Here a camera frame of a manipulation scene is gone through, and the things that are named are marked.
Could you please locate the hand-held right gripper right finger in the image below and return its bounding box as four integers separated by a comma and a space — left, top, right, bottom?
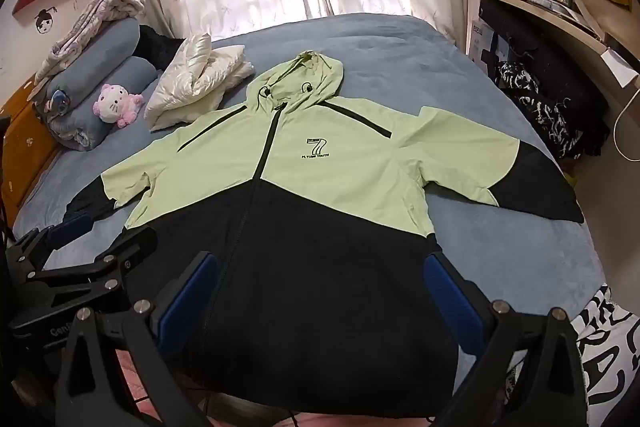
422, 251, 588, 427

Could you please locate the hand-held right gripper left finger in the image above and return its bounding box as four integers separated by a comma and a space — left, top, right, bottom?
52, 251, 221, 427

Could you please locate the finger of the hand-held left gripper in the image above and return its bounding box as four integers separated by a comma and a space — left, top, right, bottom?
20, 227, 158, 308
7, 213, 96, 278

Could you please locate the green and black hooded jacket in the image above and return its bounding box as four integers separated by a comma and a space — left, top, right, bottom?
67, 51, 585, 413

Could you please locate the orange wooden headboard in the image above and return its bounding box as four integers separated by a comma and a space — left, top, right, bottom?
0, 77, 63, 220

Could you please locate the small blue plush toy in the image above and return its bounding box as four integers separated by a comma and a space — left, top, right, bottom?
42, 88, 68, 112

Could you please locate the pink plush cat toy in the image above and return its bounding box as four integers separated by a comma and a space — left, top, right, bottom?
92, 83, 143, 128

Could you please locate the person's black white printed clothing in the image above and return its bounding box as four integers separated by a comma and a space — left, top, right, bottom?
570, 284, 640, 427

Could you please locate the cream puffer jacket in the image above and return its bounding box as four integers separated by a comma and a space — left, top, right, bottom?
144, 32, 256, 132

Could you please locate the black garment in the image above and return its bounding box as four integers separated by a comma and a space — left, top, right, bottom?
135, 24, 188, 72

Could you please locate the folded floral quilt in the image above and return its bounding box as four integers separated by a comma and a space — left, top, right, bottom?
34, 0, 147, 82

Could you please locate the black and white patterned cloth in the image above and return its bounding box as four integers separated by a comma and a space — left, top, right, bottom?
495, 59, 583, 160

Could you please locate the blue bed blanket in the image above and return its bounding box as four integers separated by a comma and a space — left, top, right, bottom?
10, 13, 608, 388

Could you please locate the white printed carton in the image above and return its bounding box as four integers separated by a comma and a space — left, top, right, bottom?
467, 19, 501, 72

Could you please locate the black bag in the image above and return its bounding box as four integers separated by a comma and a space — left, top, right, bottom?
479, 0, 611, 158

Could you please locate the white charger block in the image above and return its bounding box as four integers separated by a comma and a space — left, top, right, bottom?
601, 48, 638, 88

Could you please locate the cartoon face wall sticker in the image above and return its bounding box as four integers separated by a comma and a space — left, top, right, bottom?
34, 4, 58, 32

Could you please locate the white cable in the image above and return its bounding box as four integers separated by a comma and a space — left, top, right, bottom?
614, 84, 640, 162

